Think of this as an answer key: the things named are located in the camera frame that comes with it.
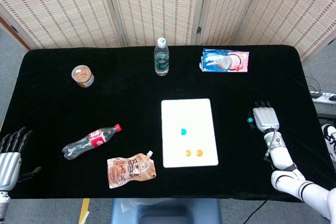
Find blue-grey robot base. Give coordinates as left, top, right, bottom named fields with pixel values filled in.
left=109, top=198, right=223, bottom=224

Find woven bamboo folding screen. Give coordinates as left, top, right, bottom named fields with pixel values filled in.
left=0, top=0, right=336, bottom=62

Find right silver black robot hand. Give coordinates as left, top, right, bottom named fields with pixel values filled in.
left=246, top=100, right=280, bottom=133

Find empty red-label cola bottle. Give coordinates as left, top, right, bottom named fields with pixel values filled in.
left=61, top=123, right=122, bottom=161

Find white rectangular board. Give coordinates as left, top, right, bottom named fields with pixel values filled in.
left=161, top=98, right=219, bottom=169

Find round clear plastic snack jar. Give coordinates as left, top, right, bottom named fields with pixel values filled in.
left=71, top=65, right=95, bottom=89

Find brown peanut butter spout pouch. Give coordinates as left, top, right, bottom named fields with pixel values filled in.
left=107, top=150, right=157, bottom=189

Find thin black floor cable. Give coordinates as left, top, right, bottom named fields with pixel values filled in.
left=306, top=76, right=322, bottom=93

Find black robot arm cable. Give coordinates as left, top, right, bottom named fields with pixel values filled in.
left=245, top=198, right=275, bottom=224

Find white power strip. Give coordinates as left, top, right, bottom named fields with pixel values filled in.
left=310, top=91, right=336, bottom=105

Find black velvet tablecloth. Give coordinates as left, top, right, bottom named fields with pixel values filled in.
left=0, top=45, right=330, bottom=202

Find clear green-label water bottle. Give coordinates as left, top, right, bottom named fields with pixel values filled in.
left=153, top=37, right=170, bottom=77

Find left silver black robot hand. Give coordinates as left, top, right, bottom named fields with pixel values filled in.
left=0, top=126, right=42, bottom=193

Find yellow floor tape strip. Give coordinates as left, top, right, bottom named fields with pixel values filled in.
left=78, top=198, right=90, bottom=224

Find blue pink Oreo cookie pack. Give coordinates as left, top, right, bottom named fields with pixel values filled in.
left=199, top=48, right=250, bottom=73

